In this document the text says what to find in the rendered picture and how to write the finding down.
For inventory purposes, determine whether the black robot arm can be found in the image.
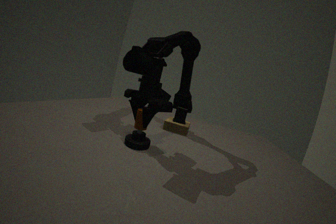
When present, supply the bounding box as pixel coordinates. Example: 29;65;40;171
123;31;201;124

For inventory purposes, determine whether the orange cylinder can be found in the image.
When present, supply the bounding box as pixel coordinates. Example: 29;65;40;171
134;109;147;131

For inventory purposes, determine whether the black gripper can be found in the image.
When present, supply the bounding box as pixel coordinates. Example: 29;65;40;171
124;76;173;128

